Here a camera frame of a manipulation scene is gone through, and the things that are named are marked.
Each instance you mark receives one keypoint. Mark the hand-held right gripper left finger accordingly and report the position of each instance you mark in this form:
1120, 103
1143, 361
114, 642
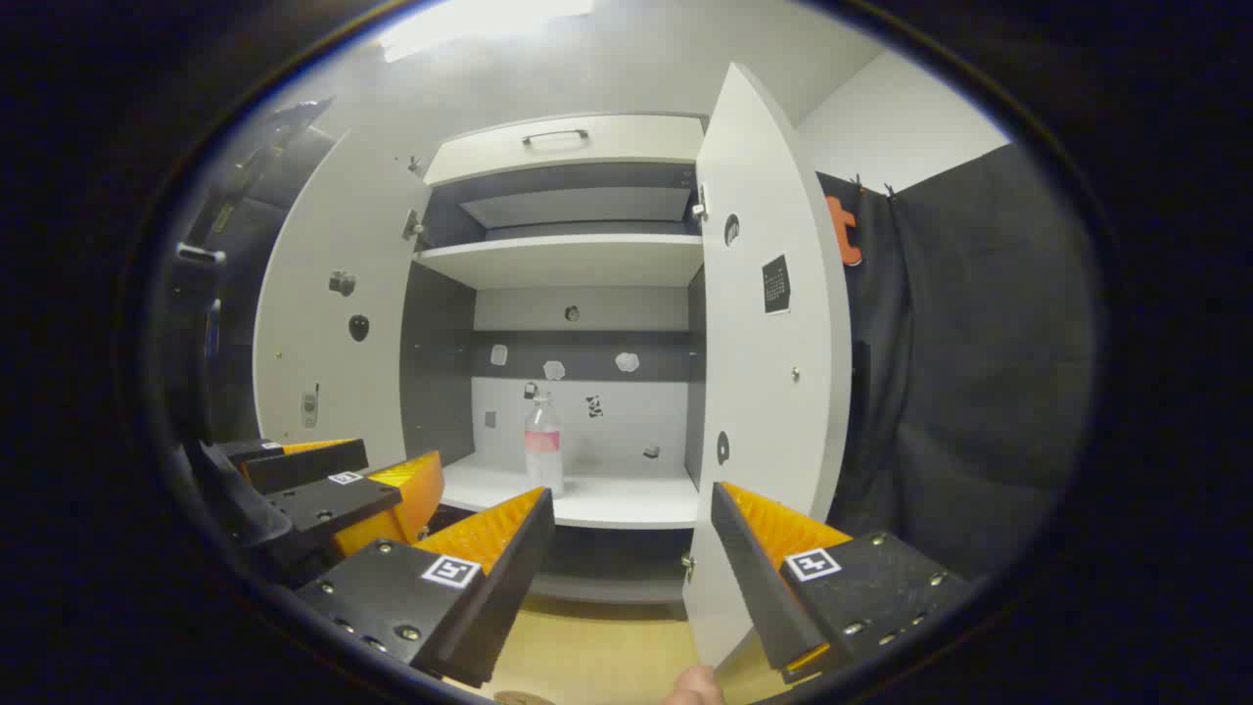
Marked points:
509, 578

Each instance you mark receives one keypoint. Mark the white and grey cabinet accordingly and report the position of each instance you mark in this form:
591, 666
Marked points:
578, 259

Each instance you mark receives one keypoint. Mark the clear bottle with pink label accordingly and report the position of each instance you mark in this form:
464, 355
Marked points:
544, 450

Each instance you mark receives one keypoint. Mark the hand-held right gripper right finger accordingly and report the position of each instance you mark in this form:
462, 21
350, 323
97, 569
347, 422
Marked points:
754, 587

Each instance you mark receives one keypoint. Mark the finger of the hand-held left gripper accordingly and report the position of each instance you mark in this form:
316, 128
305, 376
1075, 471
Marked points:
303, 468
328, 501

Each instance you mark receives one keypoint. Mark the black backdrop cloth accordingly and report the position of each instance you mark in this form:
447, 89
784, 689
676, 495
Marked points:
979, 372
269, 186

